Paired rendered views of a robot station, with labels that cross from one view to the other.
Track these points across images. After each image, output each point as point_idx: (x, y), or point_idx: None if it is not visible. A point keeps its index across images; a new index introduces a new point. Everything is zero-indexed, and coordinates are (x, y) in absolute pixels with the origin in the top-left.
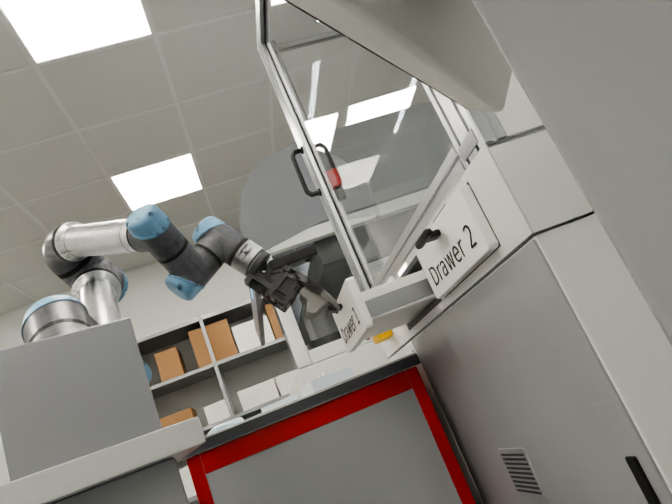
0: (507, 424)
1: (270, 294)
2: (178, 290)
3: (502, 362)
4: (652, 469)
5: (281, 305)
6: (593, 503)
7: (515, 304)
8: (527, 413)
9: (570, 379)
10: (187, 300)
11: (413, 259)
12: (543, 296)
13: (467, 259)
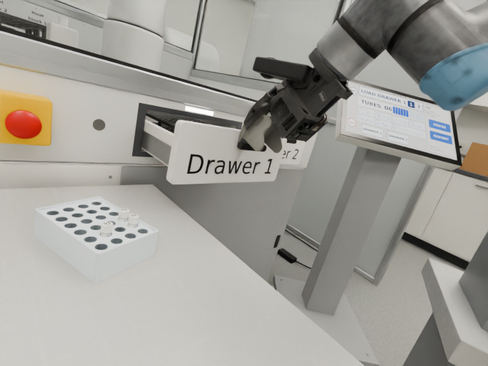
0: (222, 236)
1: (322, 125)
2: (476, 99)
3: (251, 205)
4: (282, 237)
5: (306, 139)
6: (249, 257)
7: (281, 184)
8: (245, 228)
9: (279, 213)
10: (455, 107)
11: (229, 120)
12: (293, 186)
13: (285, 160)
